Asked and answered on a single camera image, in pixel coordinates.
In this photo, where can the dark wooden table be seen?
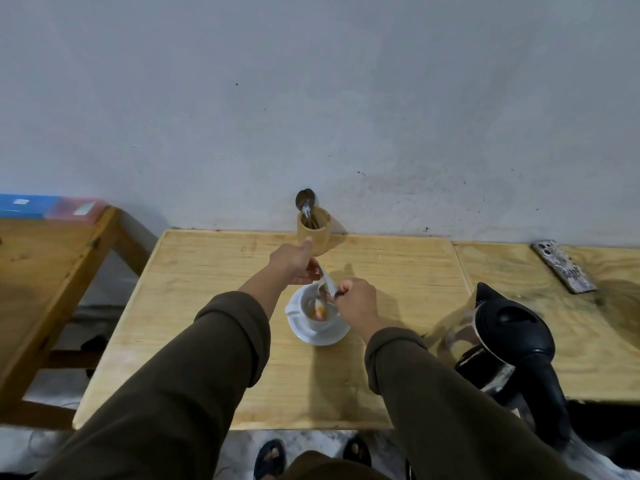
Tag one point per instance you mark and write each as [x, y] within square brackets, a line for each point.
[40, 274]

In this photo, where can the phone with patterned case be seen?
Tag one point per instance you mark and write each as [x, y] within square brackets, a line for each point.
[564, 267]

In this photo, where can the pink plastic box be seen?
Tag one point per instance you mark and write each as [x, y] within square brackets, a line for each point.
[77, 209]

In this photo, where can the person's brown trousers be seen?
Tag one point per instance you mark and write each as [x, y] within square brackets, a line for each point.
[320, 469]

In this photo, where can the small black object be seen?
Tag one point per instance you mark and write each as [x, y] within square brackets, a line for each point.
[92, 347]

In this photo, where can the metal spoon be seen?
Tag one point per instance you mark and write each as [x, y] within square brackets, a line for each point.
[305, 199]

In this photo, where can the white paper sachet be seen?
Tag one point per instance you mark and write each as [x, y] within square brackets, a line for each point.
[327, 280]

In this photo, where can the black glass electric kettle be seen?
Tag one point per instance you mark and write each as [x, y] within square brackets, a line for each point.
[515, 339]

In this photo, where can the blue plastic box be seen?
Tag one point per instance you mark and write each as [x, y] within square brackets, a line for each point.
[25, 205]

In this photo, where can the white saucer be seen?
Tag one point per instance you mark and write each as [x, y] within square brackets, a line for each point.
[325, 335]

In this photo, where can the orange brown lump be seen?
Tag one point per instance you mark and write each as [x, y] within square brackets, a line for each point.
[319, 310]

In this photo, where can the person's left forearm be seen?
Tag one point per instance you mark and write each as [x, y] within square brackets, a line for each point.
[190, 384]

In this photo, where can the round wooden cutlery holder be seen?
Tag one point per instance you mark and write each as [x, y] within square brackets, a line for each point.
[314, 238]

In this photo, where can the person's right fingers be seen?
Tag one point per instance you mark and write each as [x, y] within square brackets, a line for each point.
[343, 292]

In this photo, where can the person's left hand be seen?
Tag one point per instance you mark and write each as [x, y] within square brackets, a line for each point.
[292, 262]

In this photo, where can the person's right hand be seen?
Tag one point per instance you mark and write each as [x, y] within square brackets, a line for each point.
[361, 307]

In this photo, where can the person's right forearm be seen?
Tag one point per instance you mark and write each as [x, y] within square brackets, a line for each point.
[440, 409]

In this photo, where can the person's sandalled foot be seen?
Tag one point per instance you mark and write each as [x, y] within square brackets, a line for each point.
[357, 450]
[270, 459]

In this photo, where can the person's left thumb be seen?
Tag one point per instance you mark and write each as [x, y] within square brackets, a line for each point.
[306, 246]

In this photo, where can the person's right sandalled foot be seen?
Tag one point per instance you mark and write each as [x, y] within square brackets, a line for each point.
[357, 450]

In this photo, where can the metal teaspoon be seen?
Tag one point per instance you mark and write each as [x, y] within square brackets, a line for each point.
[340, 293]

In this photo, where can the person's left sandalled foot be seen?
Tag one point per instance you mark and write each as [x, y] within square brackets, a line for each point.
[270, 459]

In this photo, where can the white ceramic cup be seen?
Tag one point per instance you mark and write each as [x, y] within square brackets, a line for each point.
[305, 307]

